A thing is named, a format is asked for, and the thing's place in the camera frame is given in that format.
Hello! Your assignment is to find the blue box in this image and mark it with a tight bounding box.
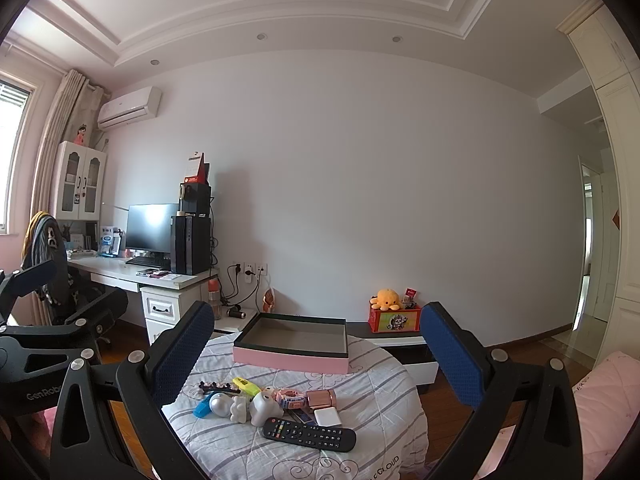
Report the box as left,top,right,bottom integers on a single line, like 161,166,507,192
98,225,122,257

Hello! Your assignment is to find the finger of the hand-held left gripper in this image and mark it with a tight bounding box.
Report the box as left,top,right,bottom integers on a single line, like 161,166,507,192
0,290,129,348
0,260,57,328

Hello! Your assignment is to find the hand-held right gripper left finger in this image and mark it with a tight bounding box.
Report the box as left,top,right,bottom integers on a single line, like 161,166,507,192
50,301,216,480

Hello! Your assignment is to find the red capped bottle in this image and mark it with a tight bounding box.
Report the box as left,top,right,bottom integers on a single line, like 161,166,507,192
207,280,222,321

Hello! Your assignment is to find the white astronaut figurine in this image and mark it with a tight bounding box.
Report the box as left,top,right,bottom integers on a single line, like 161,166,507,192
208,392,252,426

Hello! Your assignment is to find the pink building block toy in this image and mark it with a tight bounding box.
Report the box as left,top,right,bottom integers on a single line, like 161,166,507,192
274,391,307,411

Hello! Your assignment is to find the black beaded hair clip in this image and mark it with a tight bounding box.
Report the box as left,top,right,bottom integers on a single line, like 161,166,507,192
197,381,241,395

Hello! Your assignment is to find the white air conditioner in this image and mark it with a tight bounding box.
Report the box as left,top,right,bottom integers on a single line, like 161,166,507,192
97,86,163,130

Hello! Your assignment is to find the red paper bag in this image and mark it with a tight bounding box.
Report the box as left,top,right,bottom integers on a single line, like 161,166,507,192
184,151,211,184

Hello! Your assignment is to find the pink storage box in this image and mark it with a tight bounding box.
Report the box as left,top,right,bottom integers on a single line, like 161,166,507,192
232,312,350,375

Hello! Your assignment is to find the yellow highlighter pen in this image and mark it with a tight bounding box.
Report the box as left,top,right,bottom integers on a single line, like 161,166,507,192
232,377,263,397

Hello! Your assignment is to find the rose gold cylinder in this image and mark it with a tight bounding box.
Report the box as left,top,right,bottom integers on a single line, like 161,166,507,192
306,389,337,411

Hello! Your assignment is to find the orange octopus plush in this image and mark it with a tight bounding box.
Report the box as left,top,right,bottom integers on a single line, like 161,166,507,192
370,288,405,311

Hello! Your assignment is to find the black computer tower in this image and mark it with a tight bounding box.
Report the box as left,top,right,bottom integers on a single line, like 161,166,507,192
171,215,212,276

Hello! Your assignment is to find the white desk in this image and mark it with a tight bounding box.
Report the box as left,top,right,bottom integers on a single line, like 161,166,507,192
67,252,221,346

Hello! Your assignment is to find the pink bedding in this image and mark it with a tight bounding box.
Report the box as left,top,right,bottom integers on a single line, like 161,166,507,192
475,351,640,480

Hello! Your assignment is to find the black remote control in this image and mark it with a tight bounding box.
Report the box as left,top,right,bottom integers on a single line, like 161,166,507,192
262,416,357,453

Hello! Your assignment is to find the black office chair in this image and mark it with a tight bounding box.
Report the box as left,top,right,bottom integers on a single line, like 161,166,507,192
20,212,128,356

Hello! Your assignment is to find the white glass door cabinet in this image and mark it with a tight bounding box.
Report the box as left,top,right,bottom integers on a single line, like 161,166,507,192
54,141,108,222

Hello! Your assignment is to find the black speaker box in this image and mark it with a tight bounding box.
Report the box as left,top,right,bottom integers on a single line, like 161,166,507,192
178,182,212,218

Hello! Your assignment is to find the pink blanket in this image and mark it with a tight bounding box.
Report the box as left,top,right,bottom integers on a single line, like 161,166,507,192
27,407,57,480

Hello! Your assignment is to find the round table with striped cloth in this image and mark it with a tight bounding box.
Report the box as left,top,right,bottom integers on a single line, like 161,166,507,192
161,332,428,480

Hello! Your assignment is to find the red tin box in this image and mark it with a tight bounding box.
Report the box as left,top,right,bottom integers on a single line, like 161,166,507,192
368,305,421,335

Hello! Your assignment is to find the black power cable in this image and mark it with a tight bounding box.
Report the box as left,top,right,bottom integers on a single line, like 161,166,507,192
222,265,242,307

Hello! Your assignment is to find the white nightstand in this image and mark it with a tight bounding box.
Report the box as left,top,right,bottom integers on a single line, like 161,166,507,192
214,305,258,336

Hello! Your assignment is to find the white wardrobe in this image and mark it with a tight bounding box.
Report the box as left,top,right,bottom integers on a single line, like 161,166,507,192
556,0,640,376

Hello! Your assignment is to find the window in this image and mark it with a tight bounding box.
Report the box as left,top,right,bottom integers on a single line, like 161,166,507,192
0,72,36,233

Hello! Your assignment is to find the dark jacket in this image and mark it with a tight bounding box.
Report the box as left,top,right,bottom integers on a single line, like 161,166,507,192
20,211,68,306

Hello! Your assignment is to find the black computer monitor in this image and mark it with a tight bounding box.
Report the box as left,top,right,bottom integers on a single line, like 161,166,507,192
125,203,179,261

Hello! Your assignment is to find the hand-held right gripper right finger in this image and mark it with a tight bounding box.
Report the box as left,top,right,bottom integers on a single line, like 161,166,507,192
420,302,583,480

